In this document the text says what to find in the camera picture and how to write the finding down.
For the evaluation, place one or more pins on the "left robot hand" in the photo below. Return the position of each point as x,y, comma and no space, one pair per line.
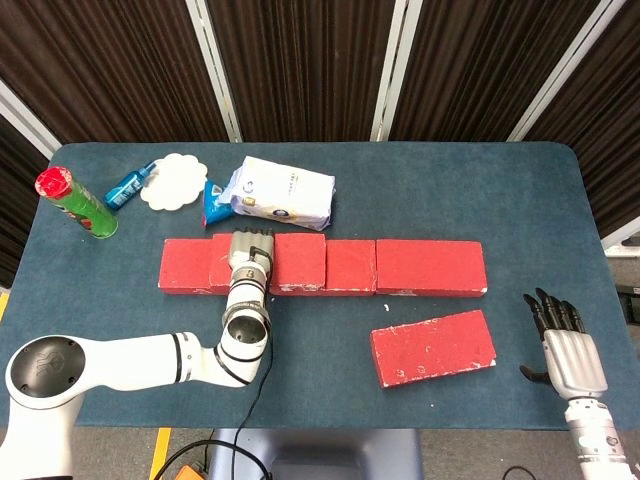
247,250

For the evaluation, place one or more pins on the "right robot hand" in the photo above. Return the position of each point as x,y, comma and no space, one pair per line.
575,365

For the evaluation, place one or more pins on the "red brick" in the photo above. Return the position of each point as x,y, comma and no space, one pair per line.
300,260
431,266
350,265
185,262
432,347

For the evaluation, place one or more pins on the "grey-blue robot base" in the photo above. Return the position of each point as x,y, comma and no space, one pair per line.
325,457

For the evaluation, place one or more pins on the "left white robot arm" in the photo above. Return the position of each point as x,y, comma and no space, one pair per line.
125,360

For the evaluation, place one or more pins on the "blue snack packet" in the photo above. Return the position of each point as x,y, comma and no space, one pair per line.
212,207

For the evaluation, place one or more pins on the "white tissue pack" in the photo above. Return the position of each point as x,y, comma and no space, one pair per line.
285,192

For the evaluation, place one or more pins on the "black device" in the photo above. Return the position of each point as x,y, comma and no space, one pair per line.
631,305

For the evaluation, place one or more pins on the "white flower-shaped plate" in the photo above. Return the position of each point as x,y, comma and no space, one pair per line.
175,182

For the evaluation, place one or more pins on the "blue felt table cover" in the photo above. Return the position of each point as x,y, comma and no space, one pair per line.
325,360

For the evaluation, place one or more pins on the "blue spray bottle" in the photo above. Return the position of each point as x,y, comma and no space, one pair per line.
125,187

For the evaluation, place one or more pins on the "green chips can red lid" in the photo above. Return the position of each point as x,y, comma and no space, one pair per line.
87,207

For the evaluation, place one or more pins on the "brown ribbed partition panel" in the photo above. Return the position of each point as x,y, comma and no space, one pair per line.
610,125
15,200
305,65
110,65
480,65

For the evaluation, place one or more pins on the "yellow floor tape strip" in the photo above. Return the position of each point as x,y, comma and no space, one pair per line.
160,450

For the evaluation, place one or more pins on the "orange box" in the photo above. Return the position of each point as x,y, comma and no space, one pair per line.
191,473

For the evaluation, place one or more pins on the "white partition post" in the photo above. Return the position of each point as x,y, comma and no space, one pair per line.
396,70
25,120
214,70
562,72

